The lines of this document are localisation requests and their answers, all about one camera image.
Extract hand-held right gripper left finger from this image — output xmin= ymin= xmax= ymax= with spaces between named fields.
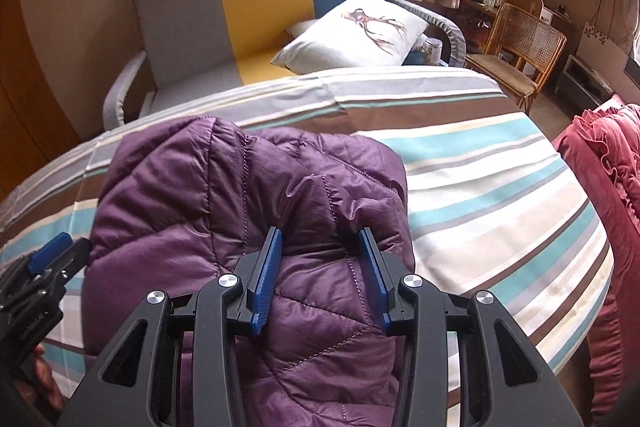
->
xmin=56 ymin=227 xmax=283 ymax=427

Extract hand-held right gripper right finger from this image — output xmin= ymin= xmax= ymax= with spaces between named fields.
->
xmin=357 ymin=228 xmax=586 ymax=427

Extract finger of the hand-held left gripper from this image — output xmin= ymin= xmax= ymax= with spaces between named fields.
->
xmin=42 ymin=237 xmax=93 ymax=294
xmin=26 ymin=232 xmax=72 ymax=277

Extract purple down jacket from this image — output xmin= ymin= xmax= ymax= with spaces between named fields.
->
xmin=82 ymin=116 xmax=418 ymax=427

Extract person's left hand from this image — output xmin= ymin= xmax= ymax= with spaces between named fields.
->
xmin=30 ymin=344 xmax=66 ymax=413

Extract striped bed sheet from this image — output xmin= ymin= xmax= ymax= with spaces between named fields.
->
xmin=0 ymin=67 xmax=616 ymax=408

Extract glass jar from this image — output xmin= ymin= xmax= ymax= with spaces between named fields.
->
xmin=422 ymin=38 xmax=445 ymax=65

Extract white printed pillow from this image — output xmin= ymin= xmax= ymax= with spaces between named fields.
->
xmin=270 ymin=0 xmax=431 ymax=75

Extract red ruffled quilt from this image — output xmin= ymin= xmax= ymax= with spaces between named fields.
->
xmin=555 ymin=94 xmax=640 ymax=415

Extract grey yellow blue sofa chair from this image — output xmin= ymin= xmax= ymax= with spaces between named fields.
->
xmin=102 ymin=0 xmax=468 ymax=128

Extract rattan chair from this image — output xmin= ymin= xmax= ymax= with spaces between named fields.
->
xmin=465 ymin=3 xmax=568 ymax=112

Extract white low cabinet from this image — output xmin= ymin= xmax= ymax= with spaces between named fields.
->
xmin=555 ymin=54 xmax=613 ymax=110

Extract white board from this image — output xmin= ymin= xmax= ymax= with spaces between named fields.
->
xmin=575 ymin=24 xmax=631 ymax=72

